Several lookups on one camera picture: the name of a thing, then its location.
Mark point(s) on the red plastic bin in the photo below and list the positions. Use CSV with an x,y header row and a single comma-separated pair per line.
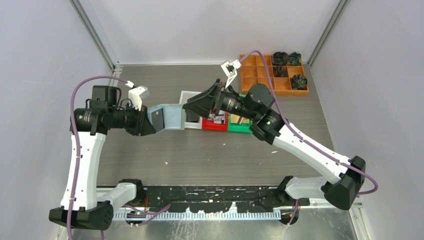
x,y
210,125

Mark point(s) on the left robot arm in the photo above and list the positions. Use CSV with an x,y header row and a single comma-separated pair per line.
x,y
80,207

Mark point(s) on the wooden compartment tray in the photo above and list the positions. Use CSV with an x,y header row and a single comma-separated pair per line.
x,y
254,71

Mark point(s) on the green plastic bin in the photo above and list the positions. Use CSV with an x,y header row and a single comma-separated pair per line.
x,y
243,128

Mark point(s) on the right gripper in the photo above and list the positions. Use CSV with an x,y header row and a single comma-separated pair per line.
x,y
211,99

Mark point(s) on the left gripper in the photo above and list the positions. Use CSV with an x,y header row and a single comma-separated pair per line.
x,y
144,126

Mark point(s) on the white plastic bin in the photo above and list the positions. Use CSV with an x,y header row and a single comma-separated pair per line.
x,y
184,96

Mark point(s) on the green rolled cloth top-right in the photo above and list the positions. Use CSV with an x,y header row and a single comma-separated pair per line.
x,y
294,59

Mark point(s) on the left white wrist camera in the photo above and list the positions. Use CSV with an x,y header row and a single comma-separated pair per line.
x,y
136,94

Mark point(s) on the dark rolled cloth top-left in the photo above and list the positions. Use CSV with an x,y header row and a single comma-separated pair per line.
x,y
280,58

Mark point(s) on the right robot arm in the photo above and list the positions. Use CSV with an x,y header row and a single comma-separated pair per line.
x,y
341,177

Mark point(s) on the gold cards stack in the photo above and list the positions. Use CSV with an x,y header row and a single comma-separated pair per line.
x,y
238,120

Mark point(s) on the black VIP cards stack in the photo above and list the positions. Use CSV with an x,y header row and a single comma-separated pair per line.
x,y
192,117

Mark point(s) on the green card holder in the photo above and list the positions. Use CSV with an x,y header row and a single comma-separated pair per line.
x,y
174,116

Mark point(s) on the dark rolled cloth middle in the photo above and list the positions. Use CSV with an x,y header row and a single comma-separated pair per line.
x,y
280,71

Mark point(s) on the black credit card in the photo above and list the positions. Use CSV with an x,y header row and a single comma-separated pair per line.
x,y
157,119

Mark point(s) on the green rolled cloth bottom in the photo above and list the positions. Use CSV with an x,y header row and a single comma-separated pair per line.
x,y
299,82

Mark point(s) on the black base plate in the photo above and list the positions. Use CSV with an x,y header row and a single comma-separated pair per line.
x,y
211,199

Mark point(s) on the silver cards stack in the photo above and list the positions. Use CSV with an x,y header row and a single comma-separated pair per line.
x,y
219,119

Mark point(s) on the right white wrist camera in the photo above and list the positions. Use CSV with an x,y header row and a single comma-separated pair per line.
x,y
230,69

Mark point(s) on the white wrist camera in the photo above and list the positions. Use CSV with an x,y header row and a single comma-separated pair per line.
x,y
136,94
230,69

